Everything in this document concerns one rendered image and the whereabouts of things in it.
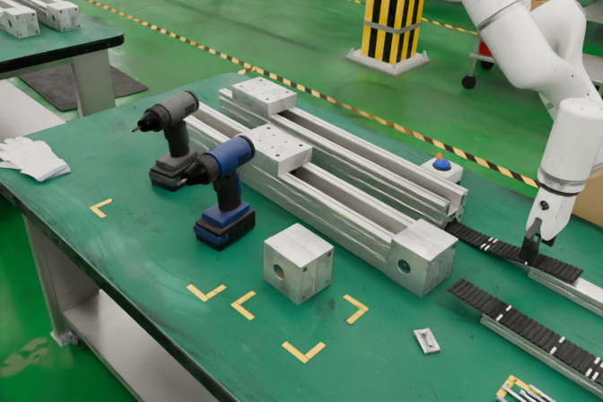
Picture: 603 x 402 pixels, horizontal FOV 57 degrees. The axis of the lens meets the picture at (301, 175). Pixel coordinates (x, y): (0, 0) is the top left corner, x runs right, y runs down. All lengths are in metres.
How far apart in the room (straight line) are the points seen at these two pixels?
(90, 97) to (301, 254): 1.75
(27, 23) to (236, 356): 1.87
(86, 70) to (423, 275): 1.86
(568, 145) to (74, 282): 1.45
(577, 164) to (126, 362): 1.29
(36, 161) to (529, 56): 1.17
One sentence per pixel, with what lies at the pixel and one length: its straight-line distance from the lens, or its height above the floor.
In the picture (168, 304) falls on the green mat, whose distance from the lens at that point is 1.09.
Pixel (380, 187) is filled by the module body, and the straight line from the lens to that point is 1.34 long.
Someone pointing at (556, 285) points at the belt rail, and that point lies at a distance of 1.25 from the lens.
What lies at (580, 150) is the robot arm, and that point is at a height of 1.09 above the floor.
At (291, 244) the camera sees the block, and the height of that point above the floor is 0.87.
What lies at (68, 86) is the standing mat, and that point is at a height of 0.01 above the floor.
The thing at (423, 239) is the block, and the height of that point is 0.87.
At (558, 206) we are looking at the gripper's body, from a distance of 1.13.
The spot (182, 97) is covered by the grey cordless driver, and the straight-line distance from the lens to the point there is 1.35.
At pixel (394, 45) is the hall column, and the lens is 4.38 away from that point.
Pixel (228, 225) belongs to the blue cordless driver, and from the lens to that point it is 1.18.
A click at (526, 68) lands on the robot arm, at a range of 1.06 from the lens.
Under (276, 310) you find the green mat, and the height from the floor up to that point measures 0.78.
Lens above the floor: 1.54
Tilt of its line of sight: 32 degrees down
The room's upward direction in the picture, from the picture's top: 3 degrees clockwise
